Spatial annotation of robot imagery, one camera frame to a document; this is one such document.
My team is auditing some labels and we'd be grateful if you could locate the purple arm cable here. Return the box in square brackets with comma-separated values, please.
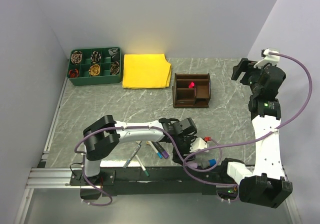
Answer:
[182, 52, 313, 203]
[74, 125, 223, 207]

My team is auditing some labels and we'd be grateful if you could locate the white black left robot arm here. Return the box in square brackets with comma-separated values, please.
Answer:
[82, 115, 199, 185]

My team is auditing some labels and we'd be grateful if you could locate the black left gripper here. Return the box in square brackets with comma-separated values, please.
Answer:
[172, 134, 198, 166]

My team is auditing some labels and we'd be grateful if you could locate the yellow brown rolled tie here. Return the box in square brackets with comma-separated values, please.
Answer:
[88, 64, 101, 77]

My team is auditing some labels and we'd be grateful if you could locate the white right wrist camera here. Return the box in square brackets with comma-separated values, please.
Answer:
[253, 48, 280, 69]

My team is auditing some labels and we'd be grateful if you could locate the purple capped marker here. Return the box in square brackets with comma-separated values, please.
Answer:
[153, 142, 169, 159]

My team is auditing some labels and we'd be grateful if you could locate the pink brown rolled tie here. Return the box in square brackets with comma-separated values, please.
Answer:
[70, 50, 83, 65]

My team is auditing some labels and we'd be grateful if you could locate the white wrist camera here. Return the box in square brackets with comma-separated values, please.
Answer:
[253, 48, 280, 69]
[189, 137, 208, 153]

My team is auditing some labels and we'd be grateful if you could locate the white green capped pen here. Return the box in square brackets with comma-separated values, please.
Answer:
[135, 154, 150, 177]

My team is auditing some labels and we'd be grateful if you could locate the pink highlighter marker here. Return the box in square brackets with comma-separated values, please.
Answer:
[188, 82, 195, 89]

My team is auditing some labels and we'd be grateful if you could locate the black patterned rolled tie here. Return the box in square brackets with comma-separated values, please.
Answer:
[90, 50, 102, 64]

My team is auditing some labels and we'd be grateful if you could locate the aluminium frame rail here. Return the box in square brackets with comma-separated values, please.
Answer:
[24, 76, 86, 190]

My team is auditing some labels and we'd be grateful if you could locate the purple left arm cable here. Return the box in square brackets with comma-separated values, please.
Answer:
[74, 125, 223, 207]

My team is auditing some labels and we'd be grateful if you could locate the red black rolled tie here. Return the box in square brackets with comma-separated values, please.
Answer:
[68, 69, 80, 78]

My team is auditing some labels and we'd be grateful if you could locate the brown wooden desk organizer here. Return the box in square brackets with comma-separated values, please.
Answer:
[172, 73, 211, 108]

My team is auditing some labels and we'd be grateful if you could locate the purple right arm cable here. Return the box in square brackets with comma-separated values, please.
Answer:
[182, 52, 313, 203]

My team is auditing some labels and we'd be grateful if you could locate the green compartment tray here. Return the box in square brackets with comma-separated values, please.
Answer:
[66, 47, 123, 86]

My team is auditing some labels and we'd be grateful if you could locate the clear blue ballpoint pen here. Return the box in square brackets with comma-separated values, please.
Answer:
[123, 144, 141, 169]

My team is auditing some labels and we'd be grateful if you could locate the grey rolled tie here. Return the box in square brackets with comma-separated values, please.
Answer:
[108, 47, 121, 62]

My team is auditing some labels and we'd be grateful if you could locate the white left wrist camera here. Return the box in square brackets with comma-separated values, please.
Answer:
[189, 137, 208, 153]

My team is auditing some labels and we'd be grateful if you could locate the blue capped marker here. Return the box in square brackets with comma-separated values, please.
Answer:
[148, 141, 163, 159]

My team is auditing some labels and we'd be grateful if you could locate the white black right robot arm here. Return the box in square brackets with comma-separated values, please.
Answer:
[219, 58, 293, 209]

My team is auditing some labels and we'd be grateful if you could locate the yellow folded cloth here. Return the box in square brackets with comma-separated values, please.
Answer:
[122, 54, 172, 89]

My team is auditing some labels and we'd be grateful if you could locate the brown dotted rolled tie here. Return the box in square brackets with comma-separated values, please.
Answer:
[110, 61, 121, 75]

